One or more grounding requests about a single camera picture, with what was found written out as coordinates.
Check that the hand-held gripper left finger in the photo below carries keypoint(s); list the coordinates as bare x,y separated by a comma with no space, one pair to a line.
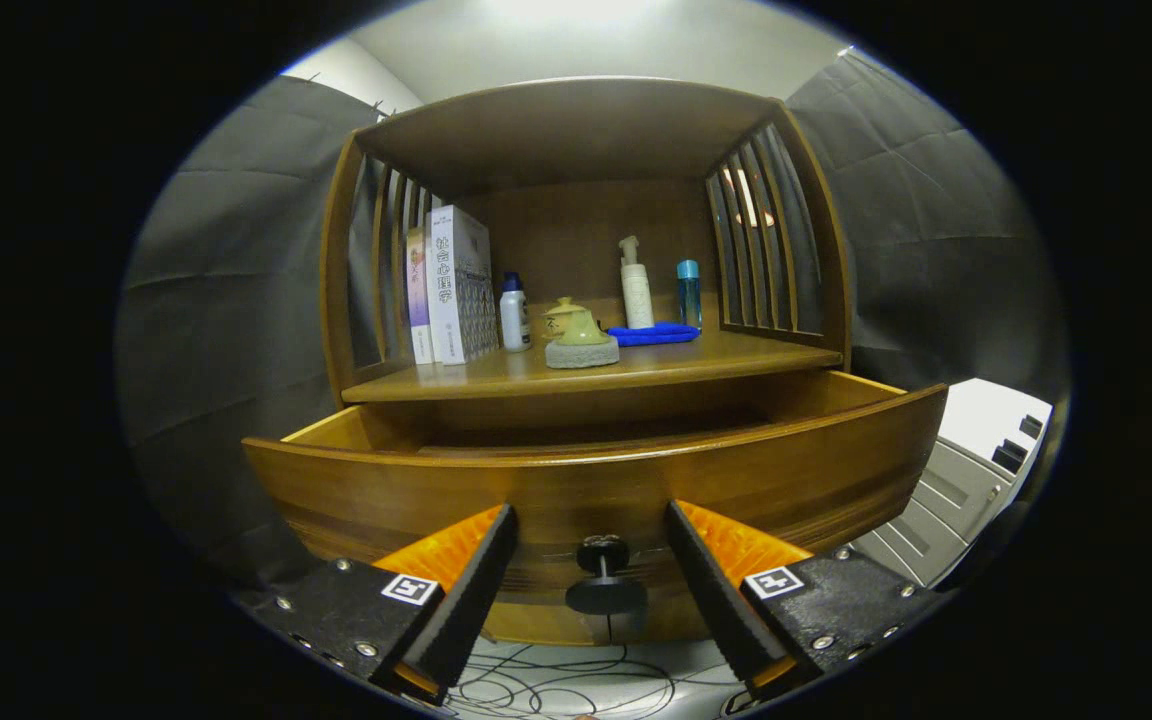
471,605

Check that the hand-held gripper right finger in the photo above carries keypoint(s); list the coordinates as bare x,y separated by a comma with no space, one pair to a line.
716,605

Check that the black drawer knob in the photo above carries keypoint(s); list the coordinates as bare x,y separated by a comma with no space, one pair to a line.
604,597

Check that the brown wooden drawer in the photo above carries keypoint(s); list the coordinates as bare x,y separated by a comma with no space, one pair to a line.
386,500

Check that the brown wooden countertop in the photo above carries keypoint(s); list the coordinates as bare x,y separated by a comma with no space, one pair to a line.
666,360

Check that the brown wooden cabinet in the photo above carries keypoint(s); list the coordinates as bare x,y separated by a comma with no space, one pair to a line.
576,230

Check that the blue folded cloth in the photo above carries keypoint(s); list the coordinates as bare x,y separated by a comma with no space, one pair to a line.
651,335

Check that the white bottle blue cap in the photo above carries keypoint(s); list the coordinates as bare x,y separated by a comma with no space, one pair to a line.
515,320

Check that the yellow lidded teacup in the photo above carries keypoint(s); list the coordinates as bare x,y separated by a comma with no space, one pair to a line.
561,312

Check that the purple white book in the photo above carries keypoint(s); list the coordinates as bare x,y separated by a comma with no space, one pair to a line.
418,300

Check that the blue transparent bottle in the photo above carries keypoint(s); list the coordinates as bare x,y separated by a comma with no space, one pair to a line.
689,295

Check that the white patterned book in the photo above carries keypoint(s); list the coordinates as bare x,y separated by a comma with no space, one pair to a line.
456,290

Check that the white pump bottle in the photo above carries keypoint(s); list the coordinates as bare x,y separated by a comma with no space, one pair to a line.
637,295

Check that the black backdrop cloth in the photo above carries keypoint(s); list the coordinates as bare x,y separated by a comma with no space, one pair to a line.
216,300

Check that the large ceiling light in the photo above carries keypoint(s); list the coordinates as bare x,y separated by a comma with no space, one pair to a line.
576,8

